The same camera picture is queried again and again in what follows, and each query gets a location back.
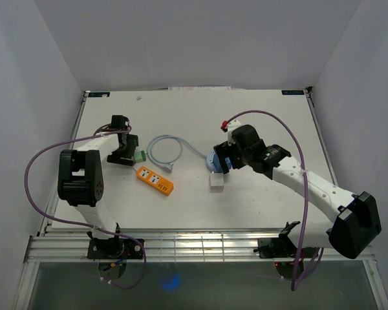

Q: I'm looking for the green plug adapter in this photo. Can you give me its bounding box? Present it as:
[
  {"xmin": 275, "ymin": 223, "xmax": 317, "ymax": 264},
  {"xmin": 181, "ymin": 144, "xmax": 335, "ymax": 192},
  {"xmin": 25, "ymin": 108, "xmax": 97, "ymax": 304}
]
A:
[{"xmin": 134, "ymin": 150, "xmax": 147, "ymax": 163}]

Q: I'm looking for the round light blue power strip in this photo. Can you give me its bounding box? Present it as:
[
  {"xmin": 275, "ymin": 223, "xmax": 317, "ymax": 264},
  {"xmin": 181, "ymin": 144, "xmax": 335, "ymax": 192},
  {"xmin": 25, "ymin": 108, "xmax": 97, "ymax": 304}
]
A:
[{"xmin": 146, "ymin": 134, "xmax": 222, "ymax": 173}]

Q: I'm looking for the blue cube socket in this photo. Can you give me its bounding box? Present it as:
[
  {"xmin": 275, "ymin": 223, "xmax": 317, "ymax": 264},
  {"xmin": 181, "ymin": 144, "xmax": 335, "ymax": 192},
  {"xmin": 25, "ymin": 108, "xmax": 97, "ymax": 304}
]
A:
[{"xmin": 218, "ymin": 158, "xmax": 232, "ymax": 174}]

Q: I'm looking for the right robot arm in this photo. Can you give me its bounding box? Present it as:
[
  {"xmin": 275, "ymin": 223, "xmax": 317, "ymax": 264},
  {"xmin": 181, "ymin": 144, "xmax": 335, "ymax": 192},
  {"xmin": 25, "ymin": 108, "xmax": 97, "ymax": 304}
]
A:
[{"xmin": 214, "ymin": 121, "xmax": 382, "ymax": 259}]

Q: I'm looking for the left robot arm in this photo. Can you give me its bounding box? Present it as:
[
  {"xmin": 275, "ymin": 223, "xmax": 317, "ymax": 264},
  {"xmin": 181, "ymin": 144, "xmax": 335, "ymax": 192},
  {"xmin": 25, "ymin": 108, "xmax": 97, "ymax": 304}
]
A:
[{"xmin": 58, "ymin": 115, "xmax": 138, "ymax": 258}]

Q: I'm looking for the orange power strip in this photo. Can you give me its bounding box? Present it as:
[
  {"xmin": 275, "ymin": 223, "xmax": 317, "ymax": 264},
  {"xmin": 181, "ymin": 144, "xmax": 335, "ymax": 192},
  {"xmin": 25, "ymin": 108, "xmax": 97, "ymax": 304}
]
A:
[{"xmin": 136, "ymin": 166, "xmax": 174, "ymax": 196}]

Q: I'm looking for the white charger block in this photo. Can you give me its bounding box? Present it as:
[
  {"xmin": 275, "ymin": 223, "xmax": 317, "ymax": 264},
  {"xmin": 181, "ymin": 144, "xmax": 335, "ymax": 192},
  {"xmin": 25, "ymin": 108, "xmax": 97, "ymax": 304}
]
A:
[{"xmin": 209, "ymin": 172, "xmax": 224, "ymax": 193}]

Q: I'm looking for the white table board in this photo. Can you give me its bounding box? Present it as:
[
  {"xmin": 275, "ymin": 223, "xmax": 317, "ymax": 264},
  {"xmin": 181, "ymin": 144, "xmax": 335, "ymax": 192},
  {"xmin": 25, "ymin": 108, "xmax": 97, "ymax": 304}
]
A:
[{"xmin": 51, "ymin": 89, "xmax": 347, "ymax": 231}]

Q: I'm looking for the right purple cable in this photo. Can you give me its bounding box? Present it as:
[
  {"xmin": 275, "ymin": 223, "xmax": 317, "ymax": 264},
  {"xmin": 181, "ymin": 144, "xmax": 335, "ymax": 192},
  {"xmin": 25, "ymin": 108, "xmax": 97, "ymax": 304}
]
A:
[{"xmin": 226, "ymin": 110, "xmax": 324, "ymax": 291}]

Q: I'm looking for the purple cable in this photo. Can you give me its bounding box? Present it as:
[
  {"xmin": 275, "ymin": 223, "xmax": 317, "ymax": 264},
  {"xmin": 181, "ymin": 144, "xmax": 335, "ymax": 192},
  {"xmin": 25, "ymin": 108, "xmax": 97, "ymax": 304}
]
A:
[
  {"xmin": 24, "ymin": 124, "xmax": 148, "ymax": 289},
  {"xmin": 226, "ymin": 110, "xmax": 324, "ymax": 291}
]

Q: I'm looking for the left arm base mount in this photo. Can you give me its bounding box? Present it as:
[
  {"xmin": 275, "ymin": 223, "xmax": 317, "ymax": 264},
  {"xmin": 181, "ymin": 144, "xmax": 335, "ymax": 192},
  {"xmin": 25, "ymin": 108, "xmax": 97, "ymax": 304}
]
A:
[{"xmin": 87, "ymin": 238, "xmax": 144, "ymax": 260}]

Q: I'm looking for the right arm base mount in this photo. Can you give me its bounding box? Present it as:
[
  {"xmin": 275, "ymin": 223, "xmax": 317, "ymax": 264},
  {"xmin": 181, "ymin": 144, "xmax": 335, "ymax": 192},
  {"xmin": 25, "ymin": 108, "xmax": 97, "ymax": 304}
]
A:
[{"xmin": 253, "ymin": 221, "xmax": 301, "ymax": 258}]

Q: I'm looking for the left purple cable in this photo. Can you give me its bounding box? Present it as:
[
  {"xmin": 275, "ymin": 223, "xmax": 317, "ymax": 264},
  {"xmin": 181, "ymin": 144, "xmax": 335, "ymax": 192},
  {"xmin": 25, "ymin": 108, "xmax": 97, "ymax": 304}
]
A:
[{"xmin": 24, "ymin": 124, "xmax": 148, "ymax": 289}]

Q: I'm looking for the aluminium frame rail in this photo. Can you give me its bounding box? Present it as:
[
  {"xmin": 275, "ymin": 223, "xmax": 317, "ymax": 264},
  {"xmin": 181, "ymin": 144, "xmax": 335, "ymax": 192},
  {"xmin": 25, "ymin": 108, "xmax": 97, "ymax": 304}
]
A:
[{"xmin": 24, "ymin": 234, "xmax": 376, "ymax": 263}]

